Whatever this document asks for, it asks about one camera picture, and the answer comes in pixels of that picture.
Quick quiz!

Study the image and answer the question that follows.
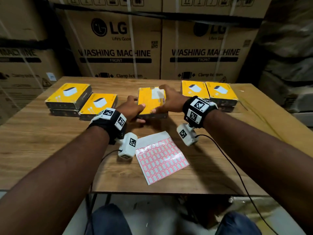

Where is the person's right hand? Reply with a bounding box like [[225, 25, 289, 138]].
[[151, 84, 190, 114]]

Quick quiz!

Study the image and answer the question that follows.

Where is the person's left hand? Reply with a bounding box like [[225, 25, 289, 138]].
[[116, 95, 146, 124]]

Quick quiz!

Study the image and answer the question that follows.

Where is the sheet of red-bordered labels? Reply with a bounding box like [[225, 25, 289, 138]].
[[135, 131, 190, 186]]

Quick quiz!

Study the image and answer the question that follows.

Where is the group of yellow boxes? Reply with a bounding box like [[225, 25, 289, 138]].
[[45, 83, 118, 121]]

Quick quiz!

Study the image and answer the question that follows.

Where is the person's left forearm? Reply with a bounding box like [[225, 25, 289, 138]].
[[0, 126, 110, 235]]

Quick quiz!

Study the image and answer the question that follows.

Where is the person's right forearm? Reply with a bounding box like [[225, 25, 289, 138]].
[[203, 109, 313, 235]]

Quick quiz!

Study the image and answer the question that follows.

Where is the person's left leg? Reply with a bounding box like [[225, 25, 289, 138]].
[[85, 204, 132, 235]]

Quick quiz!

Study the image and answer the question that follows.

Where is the person's leg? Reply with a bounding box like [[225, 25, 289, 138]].
[[85, 204, 132, 235], [215, 211, 262, 235]]

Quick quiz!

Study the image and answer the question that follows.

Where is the person's right leg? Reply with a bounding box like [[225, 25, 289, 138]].
[[215, 211, 262, 235]]

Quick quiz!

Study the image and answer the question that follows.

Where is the black wristband with marker tags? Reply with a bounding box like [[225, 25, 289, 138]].
[[182, 96, 218, 129], [87, 107, 127, 145]]

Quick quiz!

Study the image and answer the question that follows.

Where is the stack of large printed cartons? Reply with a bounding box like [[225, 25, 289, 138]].
[[0, 0, 273, 123]]

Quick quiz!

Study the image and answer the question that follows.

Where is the black stretch wrap band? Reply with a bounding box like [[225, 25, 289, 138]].
[[0, 38, 64, 50], [52, 2, 263, 28]]

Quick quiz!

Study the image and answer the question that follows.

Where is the flat brown cardboard sheet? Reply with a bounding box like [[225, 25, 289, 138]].
[[230, 83, 313, 157]]

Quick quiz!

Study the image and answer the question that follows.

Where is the plastic wrapped cardboard stack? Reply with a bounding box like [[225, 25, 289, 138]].
[[238, 0, 313, 128]]

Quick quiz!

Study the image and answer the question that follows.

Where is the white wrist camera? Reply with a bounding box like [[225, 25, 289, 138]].
[[176, 123, 199, 147], [118, 132, 138, 159]]

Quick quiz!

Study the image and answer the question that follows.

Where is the black metal table frame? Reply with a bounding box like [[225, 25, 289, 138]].
[[85, 193, 112, 218]]

